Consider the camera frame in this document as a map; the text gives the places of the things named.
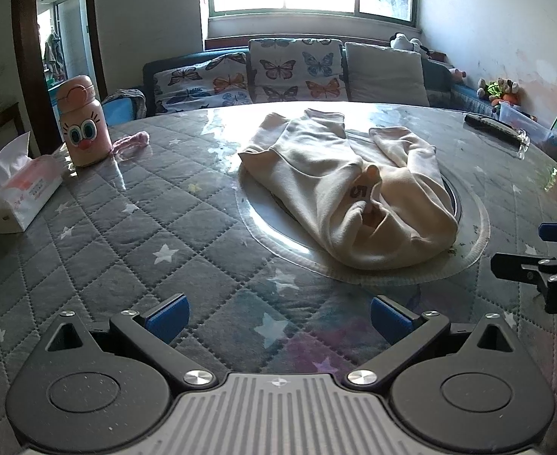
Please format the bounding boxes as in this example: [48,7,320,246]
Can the cream sweatshirt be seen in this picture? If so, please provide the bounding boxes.
[238,109,458,270]

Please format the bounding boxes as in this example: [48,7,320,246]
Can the round induction cooktop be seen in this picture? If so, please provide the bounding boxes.
[235,168,475,278]

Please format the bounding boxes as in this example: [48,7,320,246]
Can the clear plastic storage box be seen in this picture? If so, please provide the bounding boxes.
[498,102,557,149]

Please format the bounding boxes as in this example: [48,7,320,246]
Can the black remote control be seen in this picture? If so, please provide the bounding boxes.
[465,112,529,148]

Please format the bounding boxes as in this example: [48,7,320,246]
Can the colourful stuffed toys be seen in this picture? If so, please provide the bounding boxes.
[477,77,520,105]

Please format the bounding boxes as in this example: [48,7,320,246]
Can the quilted star tablecloth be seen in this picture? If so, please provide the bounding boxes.
[0,103,557,454]

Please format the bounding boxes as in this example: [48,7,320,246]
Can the blue sofa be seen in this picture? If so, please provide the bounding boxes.
[138,34,491,116]

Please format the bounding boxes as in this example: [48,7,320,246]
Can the white tissue pack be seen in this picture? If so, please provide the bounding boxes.
[0,132,65,234]

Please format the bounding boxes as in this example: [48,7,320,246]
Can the plain beige cushion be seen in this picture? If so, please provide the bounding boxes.
[344,42,430,107]

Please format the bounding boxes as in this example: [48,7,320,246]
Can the white plush toy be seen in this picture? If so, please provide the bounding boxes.
[390,33,422,53]

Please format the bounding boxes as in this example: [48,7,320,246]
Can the pink cartoon water bottle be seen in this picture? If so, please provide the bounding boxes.
[56,75,112,168]

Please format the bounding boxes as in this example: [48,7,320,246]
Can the grey blanket on sofa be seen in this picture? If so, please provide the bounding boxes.
[102,88,147,126]

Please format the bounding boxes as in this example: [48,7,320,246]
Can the middle butterfly cushion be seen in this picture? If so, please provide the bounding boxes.
[249,38,348,103]

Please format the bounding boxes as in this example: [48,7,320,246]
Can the butterfly cushion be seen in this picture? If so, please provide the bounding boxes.
[249,38,348,103]
[152,52,252,115]

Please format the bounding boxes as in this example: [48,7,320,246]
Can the left butterfly cushion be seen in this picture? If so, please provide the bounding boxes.
[152,52,252,115]

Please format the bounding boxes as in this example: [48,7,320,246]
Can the pink bottle strap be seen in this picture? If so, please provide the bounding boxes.
[110,130,151,158]

